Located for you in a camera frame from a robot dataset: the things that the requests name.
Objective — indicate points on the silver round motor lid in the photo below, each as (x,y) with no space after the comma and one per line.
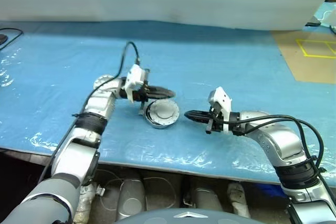
(164,112)

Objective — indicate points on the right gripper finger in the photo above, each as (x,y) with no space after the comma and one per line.
(197,114)
(197,119)

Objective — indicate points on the grey rounded cylinder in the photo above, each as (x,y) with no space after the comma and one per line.
(131,197)
(206,199)

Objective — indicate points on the brown cardboard sheet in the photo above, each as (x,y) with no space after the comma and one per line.
(309,69)

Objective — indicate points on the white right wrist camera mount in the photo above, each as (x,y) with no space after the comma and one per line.
(223,99)

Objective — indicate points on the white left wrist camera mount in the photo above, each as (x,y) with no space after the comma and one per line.
(134,77)

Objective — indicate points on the yellow tape square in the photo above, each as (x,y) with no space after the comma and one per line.
(302,48)

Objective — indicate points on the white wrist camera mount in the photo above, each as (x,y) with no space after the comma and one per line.
(223,99)
(134,77)

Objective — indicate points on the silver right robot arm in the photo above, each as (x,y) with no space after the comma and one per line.
(275,134)

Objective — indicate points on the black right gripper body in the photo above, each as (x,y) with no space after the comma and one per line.
(214,124)

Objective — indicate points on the grey robot torso cover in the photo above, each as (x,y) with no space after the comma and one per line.
(173,217)

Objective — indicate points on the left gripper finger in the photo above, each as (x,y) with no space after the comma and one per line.
(164,89)
(161,96)

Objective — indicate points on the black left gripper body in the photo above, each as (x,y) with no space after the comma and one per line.
(145,79)

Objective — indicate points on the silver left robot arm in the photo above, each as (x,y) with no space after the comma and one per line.
(102,103)

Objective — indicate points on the white wrapped bundle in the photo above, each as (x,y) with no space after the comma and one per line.
(85,203)
(239,200)

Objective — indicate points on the small black device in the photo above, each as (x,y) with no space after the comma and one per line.
(2,39)

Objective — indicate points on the flat black object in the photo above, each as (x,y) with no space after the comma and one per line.
(312,24)

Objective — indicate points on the blue plastic table sheet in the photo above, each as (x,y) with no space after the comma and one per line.
(223,58)

